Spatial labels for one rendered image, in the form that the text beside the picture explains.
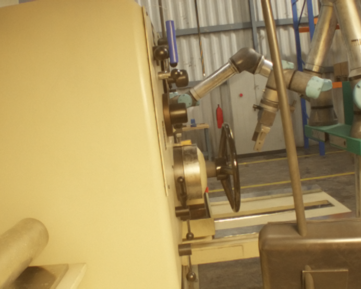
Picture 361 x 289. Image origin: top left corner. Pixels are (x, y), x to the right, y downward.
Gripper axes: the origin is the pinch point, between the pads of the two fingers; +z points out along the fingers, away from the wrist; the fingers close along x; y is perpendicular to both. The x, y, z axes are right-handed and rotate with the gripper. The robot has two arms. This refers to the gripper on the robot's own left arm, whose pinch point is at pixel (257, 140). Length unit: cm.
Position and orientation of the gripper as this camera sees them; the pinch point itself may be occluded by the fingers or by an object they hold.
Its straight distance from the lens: 134.4
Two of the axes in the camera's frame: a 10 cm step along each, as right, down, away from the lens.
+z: -2.7, 9.2, 2.9
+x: -1.2, 2.7, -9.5
